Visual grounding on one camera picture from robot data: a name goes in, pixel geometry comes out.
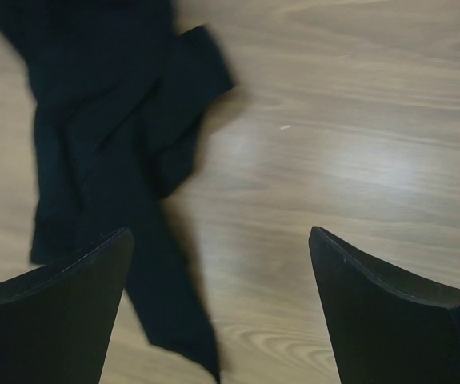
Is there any black floral print t-shirt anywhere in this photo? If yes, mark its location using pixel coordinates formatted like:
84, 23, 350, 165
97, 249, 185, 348
0, 1, 233, 379

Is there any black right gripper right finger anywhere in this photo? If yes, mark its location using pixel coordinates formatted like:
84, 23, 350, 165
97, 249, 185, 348
309, 227, 460, 383

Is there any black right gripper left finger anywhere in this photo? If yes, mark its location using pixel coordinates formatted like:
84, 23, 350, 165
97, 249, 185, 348
0, 229, 134, 383

